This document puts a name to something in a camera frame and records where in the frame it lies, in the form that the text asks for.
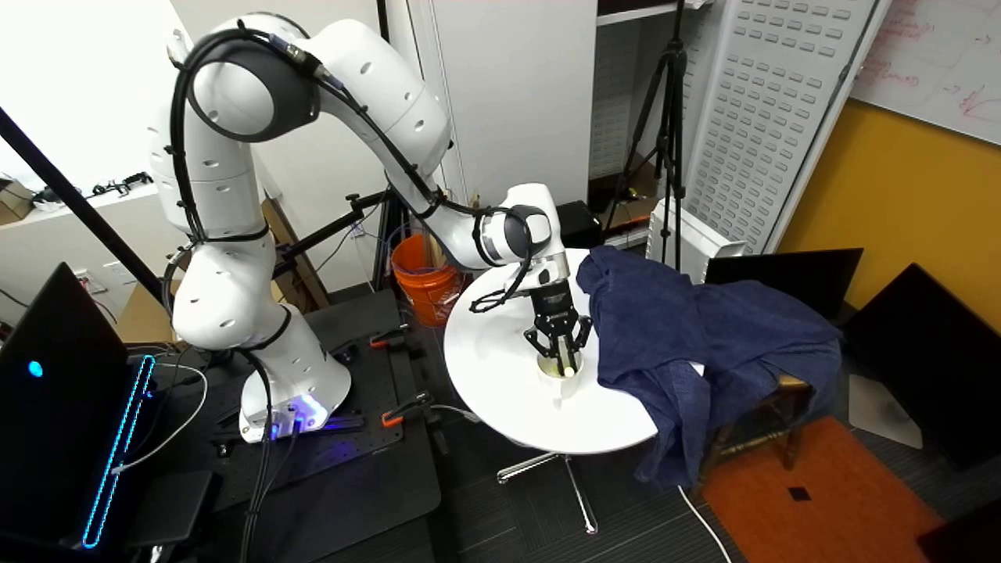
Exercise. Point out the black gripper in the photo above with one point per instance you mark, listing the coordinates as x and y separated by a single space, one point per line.
553 308

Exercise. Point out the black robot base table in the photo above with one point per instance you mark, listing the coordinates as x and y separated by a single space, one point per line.
346 479

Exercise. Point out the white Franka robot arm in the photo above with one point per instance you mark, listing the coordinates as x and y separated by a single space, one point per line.
387 95

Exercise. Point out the white paper cup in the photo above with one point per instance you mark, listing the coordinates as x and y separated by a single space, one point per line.
571 391

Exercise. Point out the dark blue cloth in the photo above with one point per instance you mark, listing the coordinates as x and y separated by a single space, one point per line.
678 322

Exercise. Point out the black box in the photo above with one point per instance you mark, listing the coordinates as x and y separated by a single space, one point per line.
583 221

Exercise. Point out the orange plastic bucket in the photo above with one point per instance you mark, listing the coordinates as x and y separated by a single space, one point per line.
423 293

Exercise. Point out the wooden chair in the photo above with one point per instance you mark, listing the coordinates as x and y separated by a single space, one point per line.
787 400

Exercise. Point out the tall black tripod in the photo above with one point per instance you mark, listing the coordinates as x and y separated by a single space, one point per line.
678 127

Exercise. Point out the brown wooden board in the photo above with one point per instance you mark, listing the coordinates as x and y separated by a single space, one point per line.
301 269

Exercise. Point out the small black square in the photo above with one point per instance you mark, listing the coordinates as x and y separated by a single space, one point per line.
800 492

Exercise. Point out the white perforated panel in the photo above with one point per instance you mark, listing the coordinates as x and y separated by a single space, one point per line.
771 105

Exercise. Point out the orange floor mat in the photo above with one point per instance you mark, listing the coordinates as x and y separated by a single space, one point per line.
833 511

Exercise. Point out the large black flat panel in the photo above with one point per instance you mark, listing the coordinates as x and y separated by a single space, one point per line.
926 354

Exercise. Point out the brown cardboard box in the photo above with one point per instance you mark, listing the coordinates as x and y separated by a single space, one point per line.
143 315

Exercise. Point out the small black tools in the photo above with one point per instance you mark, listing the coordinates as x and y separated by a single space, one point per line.
121 186

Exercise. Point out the white desk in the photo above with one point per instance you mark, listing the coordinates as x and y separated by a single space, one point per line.
63 238

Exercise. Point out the black diagonal pole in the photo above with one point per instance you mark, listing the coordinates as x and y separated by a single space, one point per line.
72 197

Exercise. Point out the black computer with blue light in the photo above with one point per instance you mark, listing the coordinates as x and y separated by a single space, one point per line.
50 438

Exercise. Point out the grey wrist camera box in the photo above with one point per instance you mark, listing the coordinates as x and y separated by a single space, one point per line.
549 269

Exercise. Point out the chrome table pedestal base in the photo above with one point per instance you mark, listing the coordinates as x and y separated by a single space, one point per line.
531 466

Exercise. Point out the black camera stand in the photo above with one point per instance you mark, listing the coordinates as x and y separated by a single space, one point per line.
313 231

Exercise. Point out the wall whiteboard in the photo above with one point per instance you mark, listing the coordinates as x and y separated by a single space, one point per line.
938 64

